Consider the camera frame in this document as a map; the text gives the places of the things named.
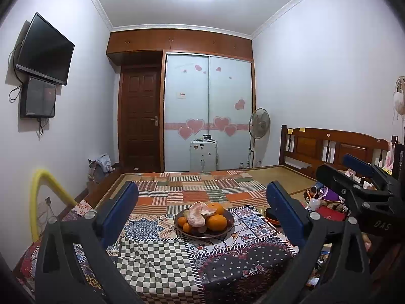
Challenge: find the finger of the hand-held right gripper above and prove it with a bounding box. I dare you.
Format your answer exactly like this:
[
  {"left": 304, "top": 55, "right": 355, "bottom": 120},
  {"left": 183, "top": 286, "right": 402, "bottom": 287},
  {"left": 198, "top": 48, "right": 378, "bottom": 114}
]
[
  {"left": 342, "top": 154, "right": 402, "bottom": 194},
  {"left": 316, "top": 164, "right": 396, "bottom": 219}
]

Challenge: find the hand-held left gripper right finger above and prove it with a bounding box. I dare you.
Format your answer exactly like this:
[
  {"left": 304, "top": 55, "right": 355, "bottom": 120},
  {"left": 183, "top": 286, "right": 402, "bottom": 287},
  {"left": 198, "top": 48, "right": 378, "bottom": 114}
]
[{"left": 266, "top": 181, "right": 371, "bottom": 304}]

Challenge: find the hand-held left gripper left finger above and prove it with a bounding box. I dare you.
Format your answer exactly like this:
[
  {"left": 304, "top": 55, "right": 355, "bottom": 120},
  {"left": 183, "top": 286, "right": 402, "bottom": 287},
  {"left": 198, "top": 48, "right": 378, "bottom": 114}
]
[{"left": 35, "top": 181, "right": 141, "bottom": 304}]

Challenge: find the large orange with sticker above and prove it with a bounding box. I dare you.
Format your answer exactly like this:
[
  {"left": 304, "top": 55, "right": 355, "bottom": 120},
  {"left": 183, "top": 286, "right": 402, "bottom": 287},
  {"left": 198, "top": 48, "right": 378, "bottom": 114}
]
[{"left": 206, "top": 214, "right": 228, "bottom": 231}]

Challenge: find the peeled pomelo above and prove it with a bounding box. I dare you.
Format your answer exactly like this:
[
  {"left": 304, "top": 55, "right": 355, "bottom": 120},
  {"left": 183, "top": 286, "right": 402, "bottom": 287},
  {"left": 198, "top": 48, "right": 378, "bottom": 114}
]
[{"left": 187, "top": 202, "right": 219, "bottom": 228}]

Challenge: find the dark purple plate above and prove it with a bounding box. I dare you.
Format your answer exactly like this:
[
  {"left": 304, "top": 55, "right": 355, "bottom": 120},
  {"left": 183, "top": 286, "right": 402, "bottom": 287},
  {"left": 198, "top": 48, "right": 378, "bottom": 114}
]
[{"left": 174, "top": 207, "right": 235, "bottom": 239}]

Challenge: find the wooden bed footboard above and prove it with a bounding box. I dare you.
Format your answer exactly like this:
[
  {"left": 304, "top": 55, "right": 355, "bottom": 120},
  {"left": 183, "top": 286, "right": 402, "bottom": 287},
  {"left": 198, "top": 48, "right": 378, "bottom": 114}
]
[{"left": 84, "top": 165, "right": 127, "bottom": 208}]

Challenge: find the red flat box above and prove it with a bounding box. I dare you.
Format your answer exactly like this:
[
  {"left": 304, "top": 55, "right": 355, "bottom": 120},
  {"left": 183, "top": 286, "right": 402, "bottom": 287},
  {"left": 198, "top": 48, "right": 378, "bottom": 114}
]
[{"left": 316, "top": 207, "right": 347, "bottom": 222}]

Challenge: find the wooden bed headboard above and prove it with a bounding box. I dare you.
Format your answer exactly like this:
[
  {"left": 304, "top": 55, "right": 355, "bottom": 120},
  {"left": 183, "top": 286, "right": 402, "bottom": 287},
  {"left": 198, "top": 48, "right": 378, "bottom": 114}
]
[{"left": 280, "top": 125, "right": 399, "bottom": 179}]

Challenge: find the pile of clothes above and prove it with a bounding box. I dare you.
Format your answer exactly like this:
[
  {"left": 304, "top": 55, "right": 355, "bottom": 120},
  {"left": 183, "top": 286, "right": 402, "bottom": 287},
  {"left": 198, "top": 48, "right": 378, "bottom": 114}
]
[{"left": 88, "top": 154, "right": 114, "bottom": 182}]

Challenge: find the patterned patchwork cloth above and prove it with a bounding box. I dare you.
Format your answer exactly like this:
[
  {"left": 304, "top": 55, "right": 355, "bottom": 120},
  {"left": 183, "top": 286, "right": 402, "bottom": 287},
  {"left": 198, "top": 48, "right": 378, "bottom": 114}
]
[{"left": 14, "top": 199, "right": 317, "bottom": 304}]

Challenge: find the hanging straw hat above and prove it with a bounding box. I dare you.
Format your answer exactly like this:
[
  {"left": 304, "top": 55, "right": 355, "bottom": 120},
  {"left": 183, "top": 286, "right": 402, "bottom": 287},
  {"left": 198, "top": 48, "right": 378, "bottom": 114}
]
[{"left": 392, "top": 76, "right": 405, "bottom": 127}]

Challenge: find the orange striped patchwork blanket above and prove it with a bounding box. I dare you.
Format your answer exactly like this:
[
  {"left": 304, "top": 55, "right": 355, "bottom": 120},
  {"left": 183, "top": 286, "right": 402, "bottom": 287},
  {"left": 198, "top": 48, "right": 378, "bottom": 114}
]
[{"left": 128, "top": 170, "right": 268, "bottom": 216}]

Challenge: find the yellow foam tube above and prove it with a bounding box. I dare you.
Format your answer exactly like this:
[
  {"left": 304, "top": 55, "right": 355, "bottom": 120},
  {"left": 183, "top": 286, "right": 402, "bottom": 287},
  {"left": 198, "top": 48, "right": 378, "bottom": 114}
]
[{"left": 29, "top": 168, "right": 78, "bottom": 243}]

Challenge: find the brown wooden door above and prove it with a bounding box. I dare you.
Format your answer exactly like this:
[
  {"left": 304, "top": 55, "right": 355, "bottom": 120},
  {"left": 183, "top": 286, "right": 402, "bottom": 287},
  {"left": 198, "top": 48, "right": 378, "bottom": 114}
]
[{"left": 118, "top": 65, "right": 164, "bottom": 172}]

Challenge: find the standing electric fan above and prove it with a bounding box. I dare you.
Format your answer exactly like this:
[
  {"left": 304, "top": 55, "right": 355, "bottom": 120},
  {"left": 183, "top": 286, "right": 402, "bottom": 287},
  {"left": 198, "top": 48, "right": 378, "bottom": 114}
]
[{"left": 248, "top": 108, "right": 271, "bottom": 168}]

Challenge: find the white metal box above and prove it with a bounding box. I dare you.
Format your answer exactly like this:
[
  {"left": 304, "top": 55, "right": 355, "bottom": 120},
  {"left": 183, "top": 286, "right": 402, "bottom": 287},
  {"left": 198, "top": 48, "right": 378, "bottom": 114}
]
[{"left": 190, "top": 139, "right": 218, "bottom": 172}]

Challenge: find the frosted sliding-door wardrobe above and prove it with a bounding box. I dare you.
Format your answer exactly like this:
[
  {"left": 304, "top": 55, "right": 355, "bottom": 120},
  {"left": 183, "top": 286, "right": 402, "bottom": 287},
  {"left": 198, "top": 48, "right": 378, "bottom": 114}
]
[{"left": 163, "top": 52, "right": 254, "bottom": 172}]

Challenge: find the wooden overhead cabinet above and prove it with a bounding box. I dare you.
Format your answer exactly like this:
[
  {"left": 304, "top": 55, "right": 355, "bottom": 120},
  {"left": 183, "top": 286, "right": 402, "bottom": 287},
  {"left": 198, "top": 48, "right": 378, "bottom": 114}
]
[{"left": 106, "top": 28, "right": 254, "bottom": 65}]

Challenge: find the small wall-mounted monitor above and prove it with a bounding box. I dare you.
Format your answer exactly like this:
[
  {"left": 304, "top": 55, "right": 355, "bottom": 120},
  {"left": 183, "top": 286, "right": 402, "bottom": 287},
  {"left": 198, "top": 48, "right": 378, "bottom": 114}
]
[{"left": 19, "top": 76, "right": 57, "bottom": 118}]

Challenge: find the wall-mounted black television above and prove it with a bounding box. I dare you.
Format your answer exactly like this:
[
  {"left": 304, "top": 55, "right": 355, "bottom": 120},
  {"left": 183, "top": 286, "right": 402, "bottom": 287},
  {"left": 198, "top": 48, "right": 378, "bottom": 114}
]
[{"left": 15, "top": 13, "right": 75, "bottom": 86}]

